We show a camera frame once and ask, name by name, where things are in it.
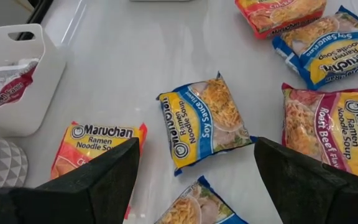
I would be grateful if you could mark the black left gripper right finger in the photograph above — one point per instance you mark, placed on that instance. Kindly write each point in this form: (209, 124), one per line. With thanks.
(306, 193)

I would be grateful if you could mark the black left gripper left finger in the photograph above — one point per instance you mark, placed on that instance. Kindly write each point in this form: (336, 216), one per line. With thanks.
(98, 186)

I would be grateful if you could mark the chicken Maruchan noodle pack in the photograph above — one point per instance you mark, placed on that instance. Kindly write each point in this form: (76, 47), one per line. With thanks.
(98, 133)
(284, 15)

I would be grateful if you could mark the roast beef Maruchan noodle pack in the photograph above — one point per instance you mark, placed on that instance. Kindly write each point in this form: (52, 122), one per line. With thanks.
(337, 124)
(5, 90)

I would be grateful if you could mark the soy sauce Maruchan noodle pack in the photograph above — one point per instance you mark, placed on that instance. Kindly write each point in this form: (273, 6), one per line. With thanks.
(331, 53)
(204, 124)
(194, 208)

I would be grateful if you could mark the white plastic bin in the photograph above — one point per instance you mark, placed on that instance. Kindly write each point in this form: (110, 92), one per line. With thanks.
(26, 109)

